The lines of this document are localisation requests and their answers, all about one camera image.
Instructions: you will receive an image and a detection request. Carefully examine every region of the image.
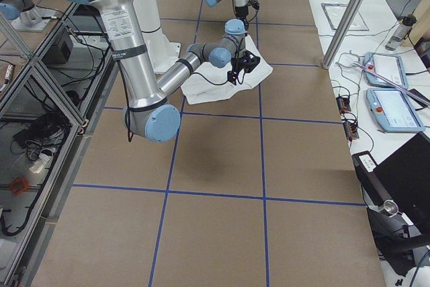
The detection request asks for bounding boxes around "blue teach pendant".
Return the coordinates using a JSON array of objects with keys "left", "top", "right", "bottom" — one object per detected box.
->
[
  {"left": 366, "top": 88, "right": 425, "bottom": 133},
  {"left": 363, "top": 52, "right": 409, "bottom": 89}
]

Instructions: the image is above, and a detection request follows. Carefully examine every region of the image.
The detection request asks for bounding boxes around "aluminium frame post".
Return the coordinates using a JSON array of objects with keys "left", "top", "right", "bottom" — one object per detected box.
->
[{"left": 321, "top": 0, "right": 363, "bottom": 69}]

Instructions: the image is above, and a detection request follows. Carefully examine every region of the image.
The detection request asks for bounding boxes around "black laptop computer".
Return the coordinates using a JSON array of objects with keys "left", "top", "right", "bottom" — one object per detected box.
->
[{"left": 352, "top": 132, "right": 429, "bottom": 276}]

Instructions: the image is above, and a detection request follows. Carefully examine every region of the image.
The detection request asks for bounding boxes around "upper blue teach pendant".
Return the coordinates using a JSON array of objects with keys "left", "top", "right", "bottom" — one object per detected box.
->
[{"left": 363, "top": 52, "right": 409, "bottom": 89}]

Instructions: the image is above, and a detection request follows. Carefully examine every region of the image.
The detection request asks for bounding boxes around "clear water bottle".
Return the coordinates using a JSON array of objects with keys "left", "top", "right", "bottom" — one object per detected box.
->
[{"left": 385, "top": 14, "right": 417, "bottom": 51}]

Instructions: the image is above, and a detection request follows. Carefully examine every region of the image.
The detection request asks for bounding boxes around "framed white sheet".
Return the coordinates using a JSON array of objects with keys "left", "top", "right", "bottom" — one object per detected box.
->
[{"left": 320, "top": 1, "right": 370, "bottom": 32}]

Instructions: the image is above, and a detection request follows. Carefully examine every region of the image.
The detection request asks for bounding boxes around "white long-sleeve printed shirt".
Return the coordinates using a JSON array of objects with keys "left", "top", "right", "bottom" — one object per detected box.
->
[{"left": 181, "top": 33, "right": 273, "bottom": 105}]

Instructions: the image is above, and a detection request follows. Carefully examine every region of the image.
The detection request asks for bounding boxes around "lower blue teach pendant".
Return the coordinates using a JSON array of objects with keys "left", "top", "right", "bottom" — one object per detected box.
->
[{"left": 366, "top": 88, "right": 425, "bottom": 133}]

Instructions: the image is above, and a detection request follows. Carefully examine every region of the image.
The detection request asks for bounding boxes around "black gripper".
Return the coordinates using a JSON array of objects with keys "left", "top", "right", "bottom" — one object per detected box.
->
[
  {"left": 234, "top": 7, "right": 249, "bottom": 29},
  {"left": 227, "top": 56, "right": 246, "bottom": 85}
]

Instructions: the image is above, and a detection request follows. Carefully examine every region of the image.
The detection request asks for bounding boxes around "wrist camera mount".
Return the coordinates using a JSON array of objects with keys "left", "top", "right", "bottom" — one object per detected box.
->
[
  {"left": 243, "top": 50, "right": 261, "bottom": 73},
  {"left": 247, "top": 0, "right": 260, "bottom": 13}
]

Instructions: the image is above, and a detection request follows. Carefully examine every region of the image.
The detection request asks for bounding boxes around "aluminium side rack frame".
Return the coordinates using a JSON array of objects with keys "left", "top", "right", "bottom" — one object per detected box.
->
[{"left": 1, "top": 0, "right": 116, "bottom": 286}]

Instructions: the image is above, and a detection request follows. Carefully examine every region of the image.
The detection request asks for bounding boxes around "metal rod tool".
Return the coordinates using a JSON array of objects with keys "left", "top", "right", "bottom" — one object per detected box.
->
[{"left": 352, "top": 60, "right": 430, "bottom": 110}]

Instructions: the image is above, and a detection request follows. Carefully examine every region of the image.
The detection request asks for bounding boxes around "white central pedestal column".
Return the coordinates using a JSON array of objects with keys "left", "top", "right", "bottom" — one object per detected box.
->
[{"left": 133, "top": 0, "right": 181, "bottom": 74}]

